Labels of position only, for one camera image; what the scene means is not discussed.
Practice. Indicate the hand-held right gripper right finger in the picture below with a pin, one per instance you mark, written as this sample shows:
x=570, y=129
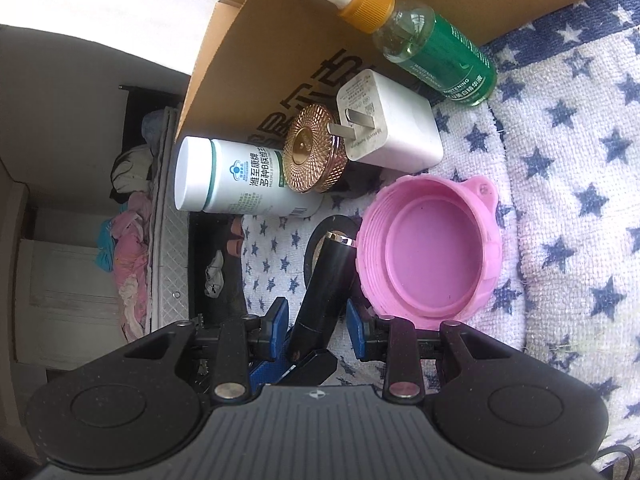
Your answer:
x=354, y=331

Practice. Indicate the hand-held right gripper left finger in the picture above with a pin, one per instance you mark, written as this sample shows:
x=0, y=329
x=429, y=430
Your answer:
x=278, y=321

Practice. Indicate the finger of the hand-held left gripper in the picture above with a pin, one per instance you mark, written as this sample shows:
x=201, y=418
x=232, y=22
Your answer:
x=265, y=372

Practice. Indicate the black cylinder flashlight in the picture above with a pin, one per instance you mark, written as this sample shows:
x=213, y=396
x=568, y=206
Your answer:
x=325, y=285

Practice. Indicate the black tape roll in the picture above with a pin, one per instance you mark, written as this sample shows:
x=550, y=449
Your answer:
x=311, y=260

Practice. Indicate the pink plastic lid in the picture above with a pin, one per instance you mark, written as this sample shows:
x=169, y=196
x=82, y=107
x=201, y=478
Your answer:
x=430, y=250

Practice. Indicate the white pill bottle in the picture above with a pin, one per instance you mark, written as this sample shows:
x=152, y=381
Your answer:
x=230, y=180

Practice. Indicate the white charger plug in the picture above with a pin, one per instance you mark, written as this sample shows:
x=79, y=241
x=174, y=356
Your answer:
x=395, y=125

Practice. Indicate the cardboard box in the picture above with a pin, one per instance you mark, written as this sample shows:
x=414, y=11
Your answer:
x=280, y=35

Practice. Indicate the green dropper bottle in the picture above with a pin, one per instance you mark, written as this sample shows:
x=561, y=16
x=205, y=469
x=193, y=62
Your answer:
x=430, y=45

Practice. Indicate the pink slipper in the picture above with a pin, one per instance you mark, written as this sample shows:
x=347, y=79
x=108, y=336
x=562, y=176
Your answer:
x=235, y=240

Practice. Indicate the quilted mattress edge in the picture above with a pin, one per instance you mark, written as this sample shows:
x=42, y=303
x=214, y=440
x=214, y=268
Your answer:
x=170, y=260

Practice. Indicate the pink clothes pile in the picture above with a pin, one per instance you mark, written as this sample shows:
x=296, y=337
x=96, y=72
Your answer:
x=130, y=260

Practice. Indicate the white and black clothes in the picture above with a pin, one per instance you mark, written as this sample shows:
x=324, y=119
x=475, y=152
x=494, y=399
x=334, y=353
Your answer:
x=129, y=175

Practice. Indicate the white cabinet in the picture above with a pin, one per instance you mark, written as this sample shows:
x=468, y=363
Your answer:
x=65, y=300

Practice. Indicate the blue white star-print towel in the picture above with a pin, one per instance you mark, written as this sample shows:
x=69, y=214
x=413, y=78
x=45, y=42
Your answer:
x=565, y=185

